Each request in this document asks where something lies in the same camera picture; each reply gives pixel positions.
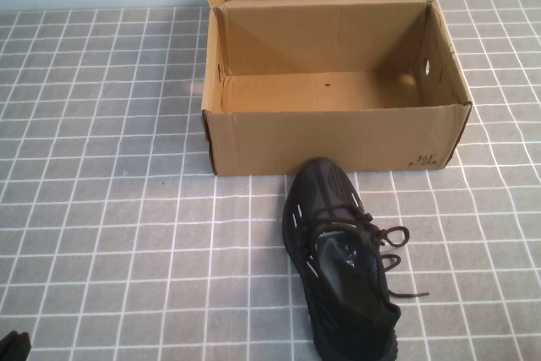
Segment black knit sneaker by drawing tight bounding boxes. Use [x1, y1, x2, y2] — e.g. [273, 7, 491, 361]
[278, 156, 430, 361]

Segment brown cardboard shoe box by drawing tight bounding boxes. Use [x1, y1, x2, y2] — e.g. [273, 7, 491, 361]
[200, 0, 473, 177]

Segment grey white checked tablecloth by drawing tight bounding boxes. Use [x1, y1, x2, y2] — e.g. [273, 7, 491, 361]
[0, 0, 541, 361]

